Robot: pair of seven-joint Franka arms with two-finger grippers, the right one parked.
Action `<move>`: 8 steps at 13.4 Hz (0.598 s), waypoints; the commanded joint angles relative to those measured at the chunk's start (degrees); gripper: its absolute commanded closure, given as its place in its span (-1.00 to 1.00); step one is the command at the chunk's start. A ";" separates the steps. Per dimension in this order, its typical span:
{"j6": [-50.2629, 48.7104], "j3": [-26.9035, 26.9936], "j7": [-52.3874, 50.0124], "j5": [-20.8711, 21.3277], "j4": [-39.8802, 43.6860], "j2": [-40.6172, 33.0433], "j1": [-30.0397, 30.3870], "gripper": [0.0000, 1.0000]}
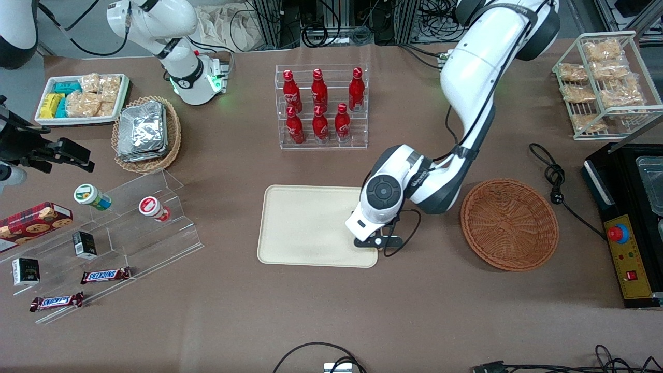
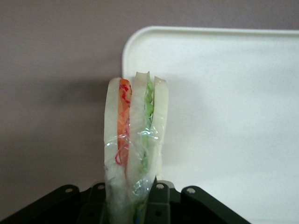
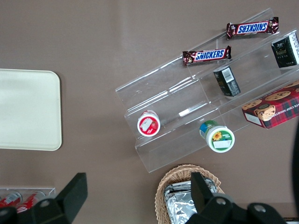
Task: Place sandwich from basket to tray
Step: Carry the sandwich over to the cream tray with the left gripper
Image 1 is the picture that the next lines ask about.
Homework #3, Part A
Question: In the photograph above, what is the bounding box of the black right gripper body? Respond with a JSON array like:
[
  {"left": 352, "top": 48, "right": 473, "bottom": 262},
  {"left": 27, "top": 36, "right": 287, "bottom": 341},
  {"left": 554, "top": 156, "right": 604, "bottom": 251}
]
[{"left": 0, "top": 122, "right": 61, "bottom": 165}]

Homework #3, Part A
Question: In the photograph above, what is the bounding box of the beige plastic tray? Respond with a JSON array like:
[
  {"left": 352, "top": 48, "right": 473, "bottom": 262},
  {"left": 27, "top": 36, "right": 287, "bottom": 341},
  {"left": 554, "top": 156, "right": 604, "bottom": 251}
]
[{"left": 257, "top": 185, "right": 379, "bottom": 268}]

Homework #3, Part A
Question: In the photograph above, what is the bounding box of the foil wrapped sandwich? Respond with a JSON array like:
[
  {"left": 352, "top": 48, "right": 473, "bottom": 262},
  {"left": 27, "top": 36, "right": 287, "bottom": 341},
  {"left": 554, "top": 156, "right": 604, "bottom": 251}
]
[
  {"left": 118, "top": 101, "right": 165, "bottom": 153},
  {"left": 117, "top": 109, "right": 169, "bottom": 162}
]

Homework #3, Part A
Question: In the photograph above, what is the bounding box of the light wicker basket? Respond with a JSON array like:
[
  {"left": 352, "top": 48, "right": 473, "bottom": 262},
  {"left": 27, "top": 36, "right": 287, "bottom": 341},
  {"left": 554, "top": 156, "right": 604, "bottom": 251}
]
[{"left": 111, "top": 96, "right": 182, "bottom": 174}]

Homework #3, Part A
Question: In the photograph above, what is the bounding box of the brown round wicker basket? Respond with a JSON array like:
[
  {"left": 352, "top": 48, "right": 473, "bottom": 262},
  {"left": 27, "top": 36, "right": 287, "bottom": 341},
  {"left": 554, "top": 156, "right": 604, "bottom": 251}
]
[{"left": 460, "top": 179, "right": 560, "bottom": 272}]

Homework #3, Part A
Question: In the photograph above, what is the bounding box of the green sunflower lid cup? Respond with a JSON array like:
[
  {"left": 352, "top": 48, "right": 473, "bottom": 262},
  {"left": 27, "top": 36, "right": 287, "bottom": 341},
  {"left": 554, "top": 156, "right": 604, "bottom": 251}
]
[{"left": 74, "top": 183, "right": 112, "bottom": 211}]

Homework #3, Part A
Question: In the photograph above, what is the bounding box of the yellow snack pack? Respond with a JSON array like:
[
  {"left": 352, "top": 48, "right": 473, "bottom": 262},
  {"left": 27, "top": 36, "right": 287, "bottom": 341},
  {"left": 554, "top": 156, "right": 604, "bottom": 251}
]
[{"left": 40, "top": 93, "right": 65, "bottom": 119}]

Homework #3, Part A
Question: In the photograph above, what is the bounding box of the red tartan cookie box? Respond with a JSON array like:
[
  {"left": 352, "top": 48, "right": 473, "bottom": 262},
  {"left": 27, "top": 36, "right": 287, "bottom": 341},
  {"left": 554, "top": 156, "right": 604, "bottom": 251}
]
[{"left": 0, "top": 202, "right": 74, "bottom": 253}]

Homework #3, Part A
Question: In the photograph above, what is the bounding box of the white rectangular snack bin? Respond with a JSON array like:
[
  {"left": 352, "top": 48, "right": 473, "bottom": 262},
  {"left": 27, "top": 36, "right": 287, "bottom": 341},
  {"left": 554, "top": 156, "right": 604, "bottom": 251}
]
[{"left": 35, "top": 74, "right": 130, "bottom": 126}]

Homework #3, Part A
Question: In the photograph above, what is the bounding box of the small black carton box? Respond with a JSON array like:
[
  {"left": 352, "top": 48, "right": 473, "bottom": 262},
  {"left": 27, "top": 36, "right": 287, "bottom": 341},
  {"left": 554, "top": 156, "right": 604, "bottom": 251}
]
[
  {"left": 72, "top": 231, "right": 98, "bottom": 260},
  {"left": 12, "top": 257, "right": 41, "bottom": 287}
]

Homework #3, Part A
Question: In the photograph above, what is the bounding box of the strawberry yogurt cup red lid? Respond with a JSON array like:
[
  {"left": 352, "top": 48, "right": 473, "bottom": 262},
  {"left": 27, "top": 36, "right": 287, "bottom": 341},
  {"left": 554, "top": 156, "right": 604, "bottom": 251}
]
[{"left": 138, "top": 196, "right": 171, "bottom": 223}]

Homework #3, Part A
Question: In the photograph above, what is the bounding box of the clear acrylic bottle rack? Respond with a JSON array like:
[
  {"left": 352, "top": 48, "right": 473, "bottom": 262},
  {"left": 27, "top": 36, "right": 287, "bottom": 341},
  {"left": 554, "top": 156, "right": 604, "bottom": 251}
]
[{"left": 276, "top": 64, "right": 369, "bottom": 151}]

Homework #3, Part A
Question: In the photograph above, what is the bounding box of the red cola bottle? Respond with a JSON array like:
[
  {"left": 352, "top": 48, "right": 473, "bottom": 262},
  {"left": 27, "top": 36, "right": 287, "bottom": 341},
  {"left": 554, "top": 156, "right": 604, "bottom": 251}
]
[
  {"left": 335, "top": 103, "right": 351, "bottom": 143},
  {"left": 286, "top": 106, "right": 305, "bottom": 145},
  {"left": 348, "top": 67, "right": 365, "bottom": 112},
  {"left": 311, "top": 68, "right": 329, "bottom": 109},
  {"left": 282, "top": 70, "right": 302, "bottom": 112},
  {"left": 312, "top": 105, "right": 330, "bottom": 143}
]

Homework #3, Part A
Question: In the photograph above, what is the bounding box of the clear acrylic stepped shelf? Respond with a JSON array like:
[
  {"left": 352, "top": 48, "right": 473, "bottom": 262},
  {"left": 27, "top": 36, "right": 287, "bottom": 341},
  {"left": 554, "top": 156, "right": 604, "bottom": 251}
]
[{"left": 0, "top": 168, "right": 204, "bottom": 326}]

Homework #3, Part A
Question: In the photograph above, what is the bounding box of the Snickers chocolate bar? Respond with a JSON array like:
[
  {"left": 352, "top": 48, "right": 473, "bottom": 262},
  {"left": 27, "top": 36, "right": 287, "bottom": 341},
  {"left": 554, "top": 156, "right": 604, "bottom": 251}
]
[
  {"left": 80, "top": 266, "right": 132, "bottom": 285},
  {"left": 30, "top": 292, "right": 84, "bottom": 312}
]

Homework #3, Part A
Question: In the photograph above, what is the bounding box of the crumpled translucent plastic sheet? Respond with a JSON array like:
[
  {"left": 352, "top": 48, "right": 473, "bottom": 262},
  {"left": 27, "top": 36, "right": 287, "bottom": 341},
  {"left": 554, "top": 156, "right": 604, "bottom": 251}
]
[{"left": 196, "top": 4, "right": 265, "bottom": 52}]

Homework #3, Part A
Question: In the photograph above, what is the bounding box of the clear bag of crackers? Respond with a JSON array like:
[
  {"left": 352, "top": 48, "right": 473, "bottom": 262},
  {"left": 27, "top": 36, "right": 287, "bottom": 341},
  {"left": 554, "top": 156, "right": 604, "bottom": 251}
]
[
  {"left": 593, "top": 61, "right": 630, "bottom": 81},
  {"left": 584, "top": 39, "right": 622, "bottom": 63},
  {"left": 600, "top": 78, "right": 645, "bottom": 109},
  {"left": 571, "top": 114, "right": 607, "bottom": 133},
  {"left": 561, "top": 84, "right": 596, "bottom": 103},
  {"left": 558, "top": 63, "right": 588, "bottom": 82}
]

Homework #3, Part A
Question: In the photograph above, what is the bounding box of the black appliance housing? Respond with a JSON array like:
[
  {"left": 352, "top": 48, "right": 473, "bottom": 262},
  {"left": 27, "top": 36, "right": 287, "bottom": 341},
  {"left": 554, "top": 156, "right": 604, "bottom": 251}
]
[{"left": 581, "top": 142, "right": 663, "bottom": 310}]

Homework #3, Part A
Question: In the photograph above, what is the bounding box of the clear rectangular container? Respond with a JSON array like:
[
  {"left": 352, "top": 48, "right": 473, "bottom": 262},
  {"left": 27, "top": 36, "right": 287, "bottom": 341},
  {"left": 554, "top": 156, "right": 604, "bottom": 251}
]
[{"left": 636, "top": 155, "right": 663, "bottom": 217}]

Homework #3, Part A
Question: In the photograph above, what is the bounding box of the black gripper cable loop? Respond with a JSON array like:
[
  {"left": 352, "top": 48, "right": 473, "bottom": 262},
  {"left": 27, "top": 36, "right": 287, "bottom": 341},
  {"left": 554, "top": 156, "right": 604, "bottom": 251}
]
[{"left": 383, "top": 209, "right": 423, "bottom": 258}]

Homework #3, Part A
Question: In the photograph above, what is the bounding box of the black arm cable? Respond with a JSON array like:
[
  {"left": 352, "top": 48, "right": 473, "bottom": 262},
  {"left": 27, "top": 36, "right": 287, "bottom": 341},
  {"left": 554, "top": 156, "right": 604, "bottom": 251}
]
[{"left": 37, "top": 0, "right": 133, "bottom": 58}]

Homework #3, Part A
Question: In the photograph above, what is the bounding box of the black arched cable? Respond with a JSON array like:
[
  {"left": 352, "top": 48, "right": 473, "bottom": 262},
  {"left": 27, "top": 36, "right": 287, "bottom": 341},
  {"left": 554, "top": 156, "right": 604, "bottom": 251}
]
[{"left": 273, "top": 342, "right": 366, "bottom": 373}]

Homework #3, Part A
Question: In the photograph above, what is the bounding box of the black cable with connector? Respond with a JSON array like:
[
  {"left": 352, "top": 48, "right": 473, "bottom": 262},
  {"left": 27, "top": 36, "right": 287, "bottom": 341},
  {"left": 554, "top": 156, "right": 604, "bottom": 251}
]
[{"left": 471, "top": 345, "right": 663, "bottom": 373}]

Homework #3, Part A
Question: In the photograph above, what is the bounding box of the black power cable with plug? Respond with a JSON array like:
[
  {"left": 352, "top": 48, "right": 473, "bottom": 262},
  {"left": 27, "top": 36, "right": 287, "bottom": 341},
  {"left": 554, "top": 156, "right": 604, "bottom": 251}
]
[{"left": 528, "top": 143, "right": 608, "bottom": 241}]

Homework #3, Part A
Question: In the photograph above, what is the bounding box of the black cable bundle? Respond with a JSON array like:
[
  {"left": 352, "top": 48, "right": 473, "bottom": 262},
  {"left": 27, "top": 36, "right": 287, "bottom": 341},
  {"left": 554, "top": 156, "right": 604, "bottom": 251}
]
[{"left": 300, "top": 0, "right": 376, "bottom": 48}]

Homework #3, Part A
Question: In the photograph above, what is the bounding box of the aluminium frame profile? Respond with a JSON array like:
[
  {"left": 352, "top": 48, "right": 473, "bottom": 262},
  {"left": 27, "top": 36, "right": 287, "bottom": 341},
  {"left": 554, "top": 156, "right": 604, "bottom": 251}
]
[{"left": 253, "top": 0, "right": 284, "bottom": 50}]

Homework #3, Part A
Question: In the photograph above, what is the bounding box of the white wire rack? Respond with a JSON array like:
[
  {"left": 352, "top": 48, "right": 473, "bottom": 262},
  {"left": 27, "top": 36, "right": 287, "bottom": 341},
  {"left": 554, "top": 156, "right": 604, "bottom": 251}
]
[{"left": 552, "top": 31, "right": 663, "bottom": 141}]

